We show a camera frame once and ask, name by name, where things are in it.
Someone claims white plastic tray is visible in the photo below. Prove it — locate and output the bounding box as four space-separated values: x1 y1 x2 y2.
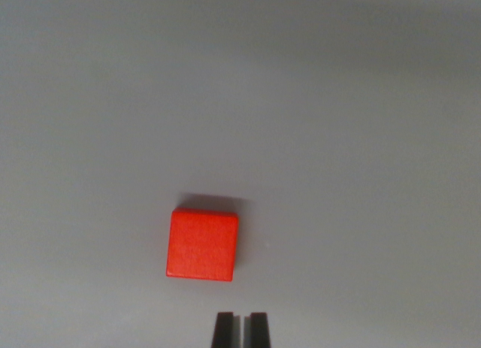
0 0 481 348

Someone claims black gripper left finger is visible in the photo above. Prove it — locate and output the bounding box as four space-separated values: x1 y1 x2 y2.
211 311 243 348

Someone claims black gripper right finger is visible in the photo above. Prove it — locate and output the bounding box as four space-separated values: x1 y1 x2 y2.
244 312 274 348

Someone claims red wooden cube block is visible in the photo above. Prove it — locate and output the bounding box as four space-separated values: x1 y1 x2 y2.
165 208 240 282

